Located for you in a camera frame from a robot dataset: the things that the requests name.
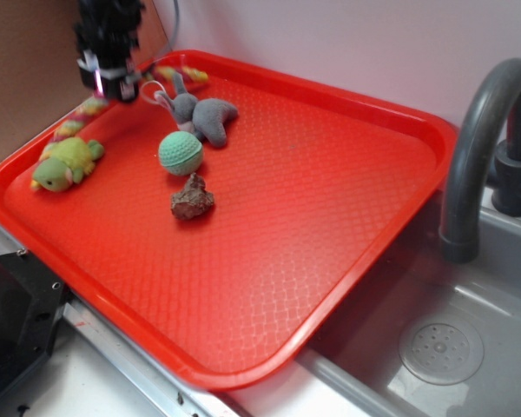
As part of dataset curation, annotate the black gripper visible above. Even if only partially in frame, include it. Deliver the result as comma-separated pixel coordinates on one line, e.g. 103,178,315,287
74,0,145,103

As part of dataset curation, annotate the multicolored twisted rope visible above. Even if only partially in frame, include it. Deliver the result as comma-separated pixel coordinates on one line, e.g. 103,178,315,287
41,64,209,162

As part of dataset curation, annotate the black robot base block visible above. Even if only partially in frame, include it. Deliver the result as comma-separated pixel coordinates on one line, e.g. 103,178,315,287
0,252,68,401

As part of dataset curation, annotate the brown cardboard panel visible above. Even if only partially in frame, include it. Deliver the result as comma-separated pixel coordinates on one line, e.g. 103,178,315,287
0,0,175,175

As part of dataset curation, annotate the green plush turtle toy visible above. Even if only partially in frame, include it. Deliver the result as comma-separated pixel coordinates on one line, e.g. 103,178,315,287
30,136,105,193

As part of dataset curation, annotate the teal rubber ball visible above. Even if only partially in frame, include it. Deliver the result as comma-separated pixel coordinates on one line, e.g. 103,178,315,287
158,131,204,176

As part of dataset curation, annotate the gray plush bunny toy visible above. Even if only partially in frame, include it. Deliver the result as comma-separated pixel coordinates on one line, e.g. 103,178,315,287
140,72,239,149

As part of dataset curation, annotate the brown rock-like lump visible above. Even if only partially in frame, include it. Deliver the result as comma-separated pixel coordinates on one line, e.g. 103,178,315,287
170,173,214,221

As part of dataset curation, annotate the red plastic tray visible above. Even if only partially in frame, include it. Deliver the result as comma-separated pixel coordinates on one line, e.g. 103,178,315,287
0,50,457,391

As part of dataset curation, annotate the gray toy sink basin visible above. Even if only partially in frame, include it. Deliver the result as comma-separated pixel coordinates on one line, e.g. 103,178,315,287
299,196,521,416

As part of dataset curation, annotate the gray curved faucet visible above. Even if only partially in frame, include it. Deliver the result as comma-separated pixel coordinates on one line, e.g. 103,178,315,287
439,58,521,263

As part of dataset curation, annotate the round sink drain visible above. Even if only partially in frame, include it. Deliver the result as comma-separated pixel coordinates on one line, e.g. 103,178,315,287
399,320,485,386

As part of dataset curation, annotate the gray cable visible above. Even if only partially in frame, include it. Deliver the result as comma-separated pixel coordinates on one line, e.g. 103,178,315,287
149,0,182,66

